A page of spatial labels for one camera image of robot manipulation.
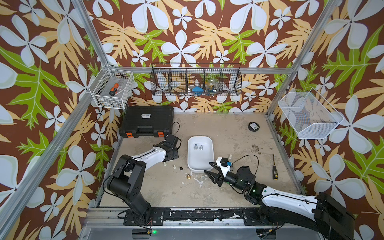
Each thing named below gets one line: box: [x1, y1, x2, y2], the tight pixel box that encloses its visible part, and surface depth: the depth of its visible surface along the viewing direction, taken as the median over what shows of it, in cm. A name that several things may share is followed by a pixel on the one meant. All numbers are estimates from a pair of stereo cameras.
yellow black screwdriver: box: [272, 153, 279, 181], surface depth 88 cm
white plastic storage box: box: [187, 136, 215, 173], surface depth 99 cm
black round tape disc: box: [248, 121, 260, 132], surface depth 113 cm
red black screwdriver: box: [109, 83, 119, 97], surface depth 81 cm
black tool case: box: [119, 105, 174, 138], surface depth 107 cm
